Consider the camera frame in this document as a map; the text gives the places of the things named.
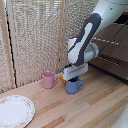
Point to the blue mug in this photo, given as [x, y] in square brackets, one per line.
[71, 87]

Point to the wooden post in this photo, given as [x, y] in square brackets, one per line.
[61, 36]
[9, 56]

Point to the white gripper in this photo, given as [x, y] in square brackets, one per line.
[75, 71]

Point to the black thin pole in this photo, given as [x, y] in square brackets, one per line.
[12, 60]

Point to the pink mug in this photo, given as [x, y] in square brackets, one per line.
[48, 80]

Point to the white plate with patterned rim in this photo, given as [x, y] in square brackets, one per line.
[15, 111]

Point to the dark drawer cabinet frame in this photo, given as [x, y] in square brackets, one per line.
[125, 18]

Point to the bamboo blind screen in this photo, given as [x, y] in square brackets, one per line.
[33, 40]

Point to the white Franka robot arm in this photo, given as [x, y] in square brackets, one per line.
[85, 40]

